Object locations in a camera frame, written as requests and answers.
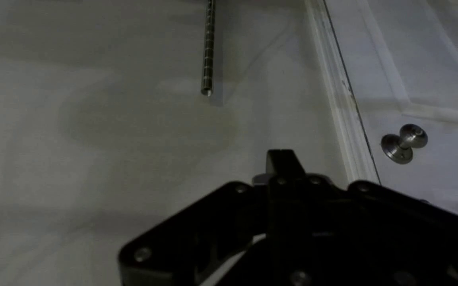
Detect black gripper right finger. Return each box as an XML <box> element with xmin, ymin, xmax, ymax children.
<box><xmin>215</xmin><ymin>149</ymin><xmax>458</xmax><ymax>286</ymax></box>

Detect white panel door with deadbolt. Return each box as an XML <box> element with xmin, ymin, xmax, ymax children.
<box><xmin>322</xmin><ymin>0</ymin><xmax>458</xmax><ymax>224</ymax></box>

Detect metal wire shelf rack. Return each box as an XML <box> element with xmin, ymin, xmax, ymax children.
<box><xmin>201</xmin><ymin>0</ymin><xmax>220</xmax><ymax>98</ymax></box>

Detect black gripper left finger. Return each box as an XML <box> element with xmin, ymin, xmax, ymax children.
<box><xmin>116</xmin><ymin>149</ymin><xmax>290</xmax><ymax>286</ymax></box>

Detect round metal door knob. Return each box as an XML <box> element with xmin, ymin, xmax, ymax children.
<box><xmin>380</xmin><ymin>122</ymin><xmax>430</xmax><ymax>165</ymax></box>

